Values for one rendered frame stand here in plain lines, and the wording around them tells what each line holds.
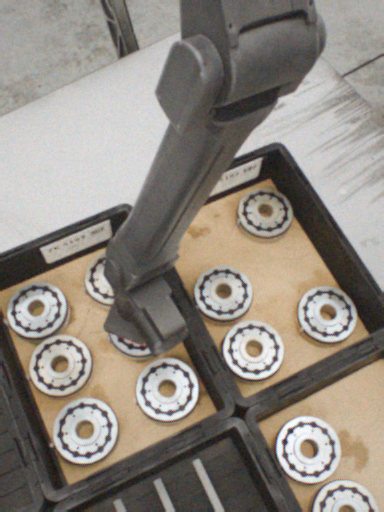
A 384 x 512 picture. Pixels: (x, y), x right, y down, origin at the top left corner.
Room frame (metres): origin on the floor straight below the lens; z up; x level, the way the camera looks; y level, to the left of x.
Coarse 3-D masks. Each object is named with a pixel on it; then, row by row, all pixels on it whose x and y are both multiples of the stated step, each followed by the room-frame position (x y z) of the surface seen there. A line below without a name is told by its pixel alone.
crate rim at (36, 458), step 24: (96, 216) 0.48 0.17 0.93; (48, 240) 0.42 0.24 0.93; (192, 336) 0.27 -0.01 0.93; (0, 360) 0.22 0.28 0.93; (216, 384) 0.20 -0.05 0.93; (24, 432) 0.11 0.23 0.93; (192, 432) 0.13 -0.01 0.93; (144, 456) 0.09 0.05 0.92; (48, 480) 0.05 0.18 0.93; (96, 480) 0.05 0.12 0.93
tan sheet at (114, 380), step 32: (96, 256) 0.45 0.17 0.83; (64, 288) 0.38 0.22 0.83; (96, 320) 0.32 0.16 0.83; (32, 352) 0.26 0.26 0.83; (96, 352) 0.27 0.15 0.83; (32, 384) 0.21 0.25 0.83; (96, 384) 0.21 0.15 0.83; (128, 384) 0.22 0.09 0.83; (128, 416) 0.16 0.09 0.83; (192, 416) 0.17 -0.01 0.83; (128, 448) 0.11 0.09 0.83
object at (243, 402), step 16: (272, 144) 0.64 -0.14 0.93; (240, 160) 0.61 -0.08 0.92; (288, 160) 0.61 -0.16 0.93; (304, 176) 0.58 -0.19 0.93; (320, 208) 0.51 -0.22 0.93; (336, 224) 0.48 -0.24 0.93; (352, 256) 0.42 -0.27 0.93; (176, 272) 0.38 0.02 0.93; (368, 272) 0.40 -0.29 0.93; (176, 288) 0.35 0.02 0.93; (192, 304) 0.33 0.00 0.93; (192, 320) 0.30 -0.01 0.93; (208, 336) 0.27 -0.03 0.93; (368, 336) 0.29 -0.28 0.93; (336, 352) 0.26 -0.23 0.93; (352, 352) 0.26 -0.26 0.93; (224, 368) 0.23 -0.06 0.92; (304, 368) 0.23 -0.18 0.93; (320, 368) 0.23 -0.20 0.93; (272, 384) 0.20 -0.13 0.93; (288, 384) 0.21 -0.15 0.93; (240, 400) 0.18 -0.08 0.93; (256, 400) 0.18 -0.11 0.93
